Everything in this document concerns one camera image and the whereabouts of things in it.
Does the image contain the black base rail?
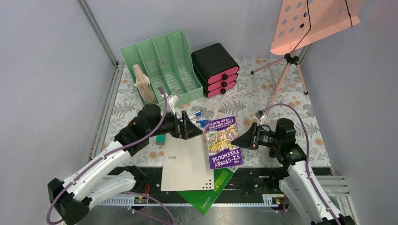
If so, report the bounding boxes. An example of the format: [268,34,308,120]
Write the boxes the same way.
[84,166,352,208]

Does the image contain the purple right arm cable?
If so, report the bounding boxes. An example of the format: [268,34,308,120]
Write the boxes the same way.
[263,104,343,225]

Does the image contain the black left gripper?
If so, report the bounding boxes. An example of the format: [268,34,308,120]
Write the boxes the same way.
[148,109,203,140]

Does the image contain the green grey eraser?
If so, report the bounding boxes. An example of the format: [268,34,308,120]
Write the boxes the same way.
[155,135,166,146]

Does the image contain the mint green file organizer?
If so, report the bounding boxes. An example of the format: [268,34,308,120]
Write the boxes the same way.
[120,30,204,108]

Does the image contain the green transparent plastic folder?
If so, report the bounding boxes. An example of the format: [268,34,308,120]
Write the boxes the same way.
[177,165,239,215]

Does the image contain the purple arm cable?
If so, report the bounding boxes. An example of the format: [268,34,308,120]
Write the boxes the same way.
[263,104,343,225]
[46,87,176,225]

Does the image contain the purple 52-storey treehouse book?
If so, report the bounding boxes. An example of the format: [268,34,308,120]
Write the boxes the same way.
[205,116,244,169]

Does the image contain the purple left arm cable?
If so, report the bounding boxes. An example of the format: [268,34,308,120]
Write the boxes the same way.
[46,87,176,225]

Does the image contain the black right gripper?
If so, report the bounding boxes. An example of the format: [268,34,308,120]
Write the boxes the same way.
[231,122,282,150]

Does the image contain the floral table mat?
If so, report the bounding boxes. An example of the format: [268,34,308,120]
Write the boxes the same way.
[102,58,331,167]

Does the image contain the blue capped marker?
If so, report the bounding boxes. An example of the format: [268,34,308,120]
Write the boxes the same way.
[178,110,202,121]

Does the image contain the green 104-storey treehouse book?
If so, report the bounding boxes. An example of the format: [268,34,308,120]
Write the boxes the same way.
[133,64,157,104]

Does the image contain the blue whiteboard eraser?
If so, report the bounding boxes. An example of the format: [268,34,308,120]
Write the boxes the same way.
[195,120,209,128]

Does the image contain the pink music stand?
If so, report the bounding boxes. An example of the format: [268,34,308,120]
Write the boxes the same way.
[270,0,363,103]

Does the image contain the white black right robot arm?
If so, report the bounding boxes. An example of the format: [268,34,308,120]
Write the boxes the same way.
[232,118,355,225]

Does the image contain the white AVE notebook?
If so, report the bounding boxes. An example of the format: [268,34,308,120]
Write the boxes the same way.
[161,134,214,192]

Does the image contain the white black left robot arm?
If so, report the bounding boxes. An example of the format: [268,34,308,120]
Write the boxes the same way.
[47,104,203,225]

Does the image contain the black pink drawer unit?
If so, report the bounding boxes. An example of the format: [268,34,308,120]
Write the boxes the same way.
[191,43,240,98]

